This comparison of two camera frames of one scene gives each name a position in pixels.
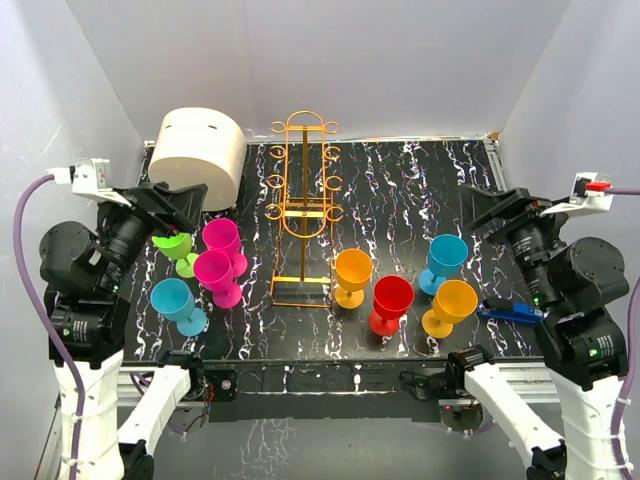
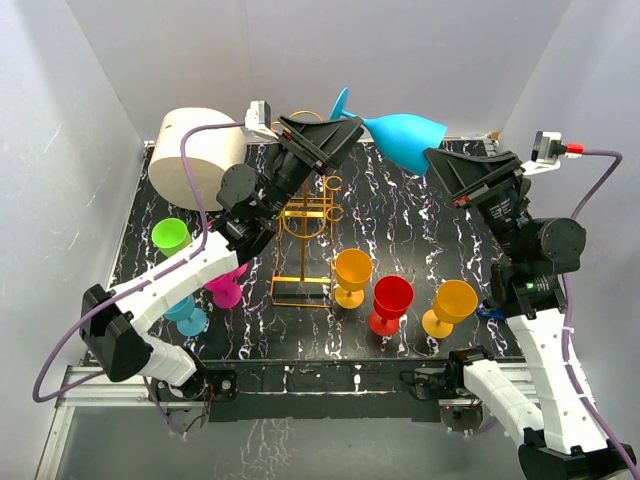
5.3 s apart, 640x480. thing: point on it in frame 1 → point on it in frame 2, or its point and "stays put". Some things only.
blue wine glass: x=446 y=254 → x=402 y=138
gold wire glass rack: x=304 y=275 stays put
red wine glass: x=393 y=296 stays put
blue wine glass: x=173 y=299 stays put
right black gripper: x=511 y=206 → x=460 y=171
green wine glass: x=178 y=247 stays put
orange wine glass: x=453 y=302 stays put
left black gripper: x=181 y=206 → x=319 y=145
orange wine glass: x=353 y=268 stays put
